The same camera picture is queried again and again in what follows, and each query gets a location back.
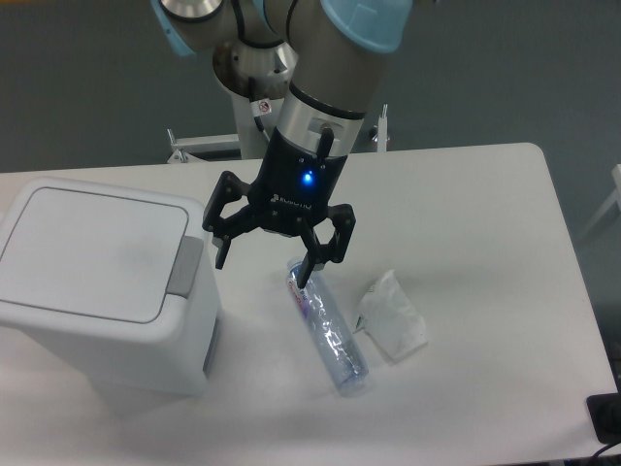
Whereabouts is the white furniture piece right edge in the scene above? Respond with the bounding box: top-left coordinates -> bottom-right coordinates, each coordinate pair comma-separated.
577,164 -> 620,243

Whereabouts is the black device at table corner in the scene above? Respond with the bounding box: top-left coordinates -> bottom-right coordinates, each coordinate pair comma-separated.
586,393 -> 620,444

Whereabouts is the clear plastic water bottle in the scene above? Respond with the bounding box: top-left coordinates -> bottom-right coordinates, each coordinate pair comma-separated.
286,257 -> 369,396

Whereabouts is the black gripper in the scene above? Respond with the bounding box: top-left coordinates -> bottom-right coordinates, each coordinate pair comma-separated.
201,126 -> 359,291

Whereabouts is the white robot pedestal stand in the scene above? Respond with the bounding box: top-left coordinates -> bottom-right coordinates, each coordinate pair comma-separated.
166,38 -> 393,164

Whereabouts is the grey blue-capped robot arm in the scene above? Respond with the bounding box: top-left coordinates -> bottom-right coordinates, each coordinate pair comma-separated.
152,1 -> 412,286

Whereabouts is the white push-button trash can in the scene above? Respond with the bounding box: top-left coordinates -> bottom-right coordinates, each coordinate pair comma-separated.
1,177 -> 220,395

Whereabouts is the black cable on pedestal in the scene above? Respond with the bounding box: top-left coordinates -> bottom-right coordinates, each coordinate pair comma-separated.
246,76 -> 273,147

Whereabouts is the crumpled white plastic bag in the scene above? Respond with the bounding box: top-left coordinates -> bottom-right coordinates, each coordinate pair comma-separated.
354,270 -> 429,362

